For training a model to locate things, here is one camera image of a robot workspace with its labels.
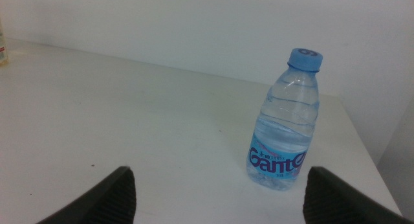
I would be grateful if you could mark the yellow liquid bottle green label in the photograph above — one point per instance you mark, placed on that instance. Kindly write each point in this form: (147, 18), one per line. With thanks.
(2, 49)

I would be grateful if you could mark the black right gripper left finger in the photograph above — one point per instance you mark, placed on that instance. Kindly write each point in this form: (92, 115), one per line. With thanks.
(106, 201)

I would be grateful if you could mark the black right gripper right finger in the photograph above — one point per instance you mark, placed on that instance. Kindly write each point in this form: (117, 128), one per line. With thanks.
(333, 204)

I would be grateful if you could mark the blue cap water bottle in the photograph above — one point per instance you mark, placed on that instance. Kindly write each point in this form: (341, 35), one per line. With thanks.
(284, 130)

